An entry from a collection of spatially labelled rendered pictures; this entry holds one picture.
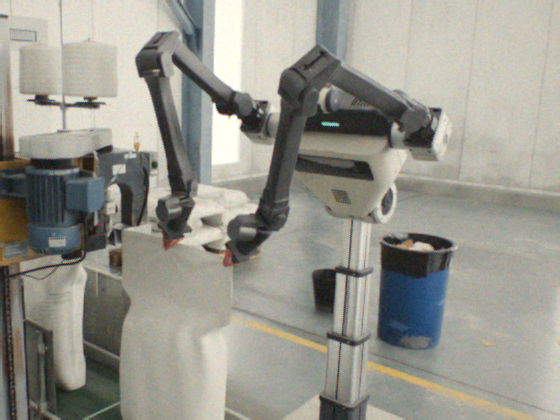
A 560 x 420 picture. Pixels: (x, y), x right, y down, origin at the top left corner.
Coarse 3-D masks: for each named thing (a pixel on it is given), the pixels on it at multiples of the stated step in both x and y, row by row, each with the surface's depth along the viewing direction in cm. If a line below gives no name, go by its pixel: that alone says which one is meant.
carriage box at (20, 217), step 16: (16, 160) 177; (80, 160) 193; (0, 208) 175; (16, 208) 179; (0, 224) 176; (16, 224) 180; (0, 240) 176; (16, 240) 180; (0, 256) 177; (32, 256) 186
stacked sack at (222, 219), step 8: (232, 208) 542; (240, 208) 543; (248, 208) 549; (256, 208) 556; (208, 216) 529; (216, 216) 524; (224, 216) 521; (232, 216) 526; (208, 224) 530; (216, 224) 524; (224, 224) 522
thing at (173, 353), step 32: (128, 256) 205; (160, 256) 196; (192, 256) 184; (128, 288) 208; (160, 288) 199; (192, 288) 186; (224, 288) 177; (128, 320) 200; (160, 320) 192; (192, 320) 185; (224, 320) 179; (128, 352) 200; (160, 352) 190; (192, 352) 183; (224, 352) 189; (128, 384) 203; (160, 384) 191; (192, 384) 184; (224, 384) 191; (128, 416) 207; (160, 416) 193; (192, 416) 186
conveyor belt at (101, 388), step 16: (96, 368) 254; (96, 384) 240; (112, 384) 241; (64, 400) 227; (80, 400) 228; (96, 400) 228; (112, 400) 228; (64, 416) 216; (80, 416) 217; (96, 416) 217; (112, 416) 217
